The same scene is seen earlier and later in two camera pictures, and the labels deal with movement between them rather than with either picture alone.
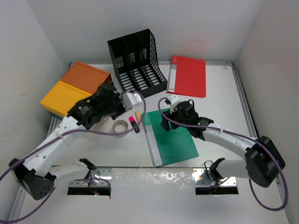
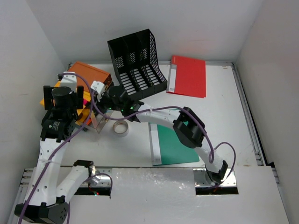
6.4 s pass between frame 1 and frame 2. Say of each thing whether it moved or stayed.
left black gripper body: moved
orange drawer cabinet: stayed
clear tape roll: stayed
